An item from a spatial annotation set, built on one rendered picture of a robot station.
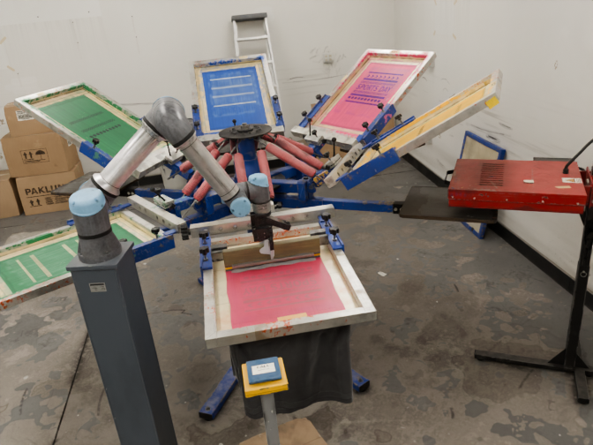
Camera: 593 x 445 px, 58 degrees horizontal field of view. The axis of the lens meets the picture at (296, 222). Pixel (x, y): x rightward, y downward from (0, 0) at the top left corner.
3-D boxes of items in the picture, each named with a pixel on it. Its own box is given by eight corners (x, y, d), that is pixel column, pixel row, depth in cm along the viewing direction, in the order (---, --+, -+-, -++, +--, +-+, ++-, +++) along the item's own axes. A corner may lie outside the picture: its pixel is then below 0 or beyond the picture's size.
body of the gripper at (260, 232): (252, 236, 226) (249, 209, 221) (273, 232, 227) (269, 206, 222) (254, 244, 219) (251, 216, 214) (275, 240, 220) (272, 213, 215)
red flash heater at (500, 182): (582, 181, 271) (585, 158, 266) (593, 218, 232) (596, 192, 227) (456, 177, 292) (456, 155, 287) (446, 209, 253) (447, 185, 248)
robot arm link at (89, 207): (74, 238, 185) (63, 202, 179) (78, 223, 197) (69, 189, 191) (110, 232, 187) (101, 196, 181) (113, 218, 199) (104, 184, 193)
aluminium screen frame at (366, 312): (377, 320, 186) (376, 310, 184) (206, 349, 179) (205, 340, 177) (326, 229, 257) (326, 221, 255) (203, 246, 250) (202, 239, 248)
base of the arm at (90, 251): (71, 264, 189) (63, 239, 185) (88, 245, 203) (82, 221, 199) (113, 262, 188) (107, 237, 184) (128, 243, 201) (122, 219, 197)
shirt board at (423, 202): (498, 203, 287) (499, 189, 284) (496, 236, 253) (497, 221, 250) (267, 191, 334) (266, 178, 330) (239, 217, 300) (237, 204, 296)
